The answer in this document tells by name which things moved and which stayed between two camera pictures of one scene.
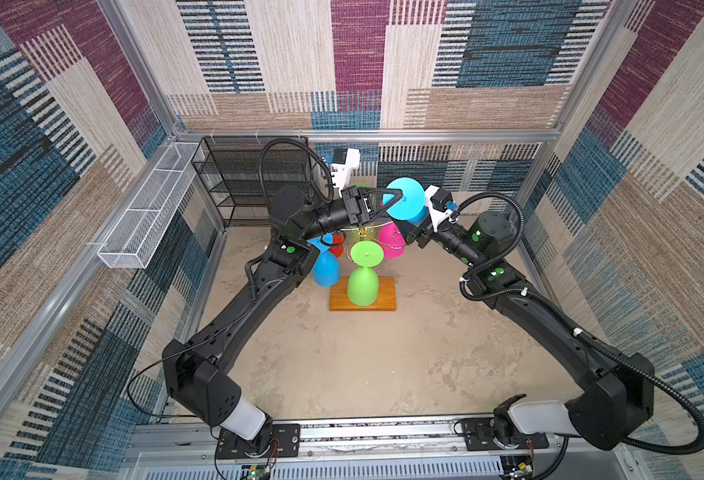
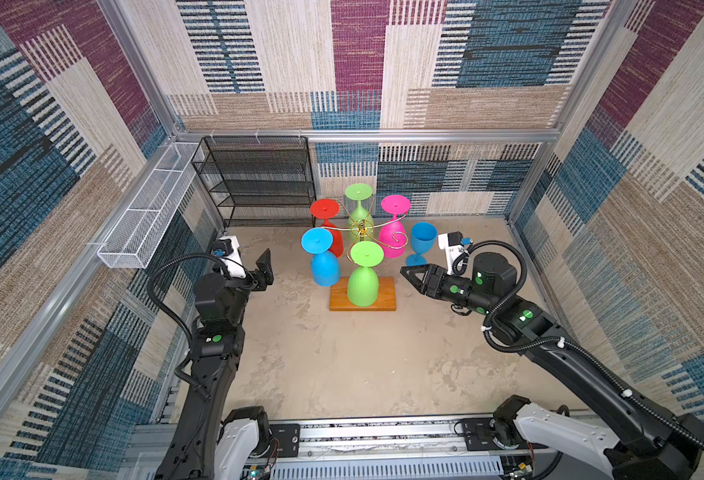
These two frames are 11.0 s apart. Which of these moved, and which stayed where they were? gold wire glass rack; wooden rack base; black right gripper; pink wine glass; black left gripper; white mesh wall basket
Moved: black left gripper; black right gripper
Stayed: gold wire glass rack; wooden rack base; white mesh wall basket; pink wine glass
